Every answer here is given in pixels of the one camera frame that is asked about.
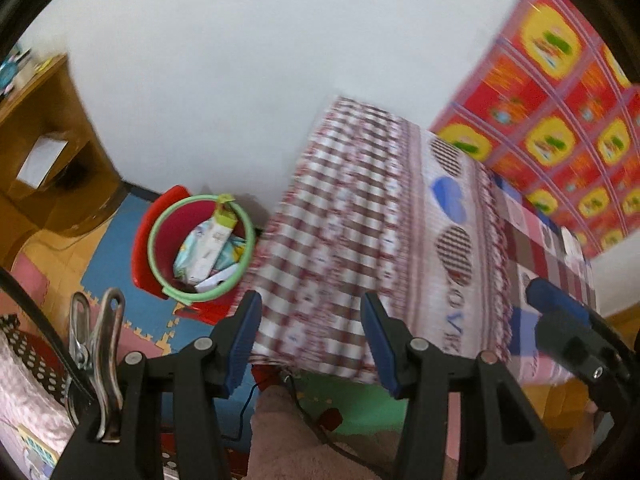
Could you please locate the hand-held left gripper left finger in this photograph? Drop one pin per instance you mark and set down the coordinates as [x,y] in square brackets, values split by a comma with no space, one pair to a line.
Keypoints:
[245,340]

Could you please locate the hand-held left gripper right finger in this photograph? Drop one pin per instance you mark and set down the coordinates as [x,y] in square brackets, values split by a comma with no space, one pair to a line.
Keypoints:
[380,345]

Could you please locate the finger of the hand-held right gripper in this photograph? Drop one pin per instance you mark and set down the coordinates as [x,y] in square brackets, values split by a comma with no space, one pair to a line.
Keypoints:
[555,297]
[575,345]

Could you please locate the slim white cardboard box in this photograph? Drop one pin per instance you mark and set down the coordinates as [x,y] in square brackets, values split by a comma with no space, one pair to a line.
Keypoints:
[215,282]

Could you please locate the long white green cardboard box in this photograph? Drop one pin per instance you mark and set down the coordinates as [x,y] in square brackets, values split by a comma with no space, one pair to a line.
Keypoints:
[215,240]

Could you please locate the red bucket green rim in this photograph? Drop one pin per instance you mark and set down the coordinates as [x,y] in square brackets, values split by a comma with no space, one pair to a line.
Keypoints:
[162,245]

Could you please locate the red slipper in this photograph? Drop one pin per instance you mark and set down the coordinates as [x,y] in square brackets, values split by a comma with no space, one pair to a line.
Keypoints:
[332,419]

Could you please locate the person's leg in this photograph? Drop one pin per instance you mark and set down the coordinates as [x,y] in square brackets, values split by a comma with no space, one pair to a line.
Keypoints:
[300,450]

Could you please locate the checkered heart bedsheet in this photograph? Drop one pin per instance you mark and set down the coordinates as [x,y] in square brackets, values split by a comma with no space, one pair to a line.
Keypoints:
[375,220]

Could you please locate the metal spring clip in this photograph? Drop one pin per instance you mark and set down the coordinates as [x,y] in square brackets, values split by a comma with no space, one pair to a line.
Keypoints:
[102,350]

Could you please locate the red plastic stool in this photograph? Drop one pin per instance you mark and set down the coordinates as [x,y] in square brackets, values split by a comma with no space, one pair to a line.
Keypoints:
[142,240]

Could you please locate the red floral printed cloth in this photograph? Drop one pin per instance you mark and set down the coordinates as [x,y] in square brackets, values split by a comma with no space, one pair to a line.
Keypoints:
[550,135]

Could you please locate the polka dot cloth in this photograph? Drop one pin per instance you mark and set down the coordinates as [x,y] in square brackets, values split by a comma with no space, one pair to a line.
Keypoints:
[30,360]

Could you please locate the pink printed quilt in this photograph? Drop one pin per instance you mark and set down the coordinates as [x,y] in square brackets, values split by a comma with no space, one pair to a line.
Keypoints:
[25,410]

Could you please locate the wooden desk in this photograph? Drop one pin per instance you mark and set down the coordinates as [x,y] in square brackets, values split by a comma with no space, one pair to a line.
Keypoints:
[40,220]

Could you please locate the white paper sheet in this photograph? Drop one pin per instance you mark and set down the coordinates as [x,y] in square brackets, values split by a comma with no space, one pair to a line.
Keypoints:
[41,162]

